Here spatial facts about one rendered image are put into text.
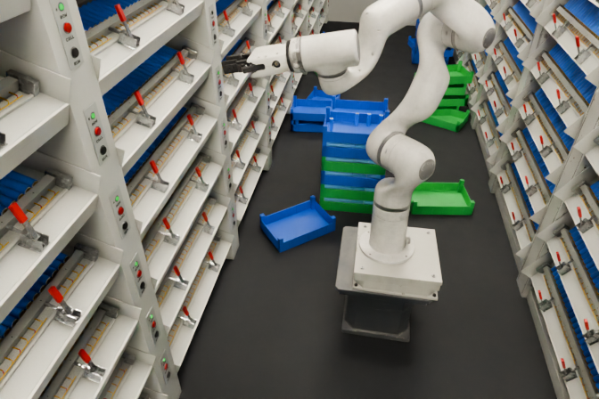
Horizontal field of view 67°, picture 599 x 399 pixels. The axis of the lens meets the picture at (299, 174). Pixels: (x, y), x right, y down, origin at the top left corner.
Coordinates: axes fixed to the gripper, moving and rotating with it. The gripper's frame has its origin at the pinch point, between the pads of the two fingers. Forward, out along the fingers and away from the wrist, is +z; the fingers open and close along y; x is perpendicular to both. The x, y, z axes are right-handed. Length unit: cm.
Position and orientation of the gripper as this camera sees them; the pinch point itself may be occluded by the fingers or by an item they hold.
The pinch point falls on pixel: (233, 63)
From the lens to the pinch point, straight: 117.3
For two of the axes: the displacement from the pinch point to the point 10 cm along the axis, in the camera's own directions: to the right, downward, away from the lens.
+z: -9.7, 0.6, 2.5
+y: 1.7, -5.6, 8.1
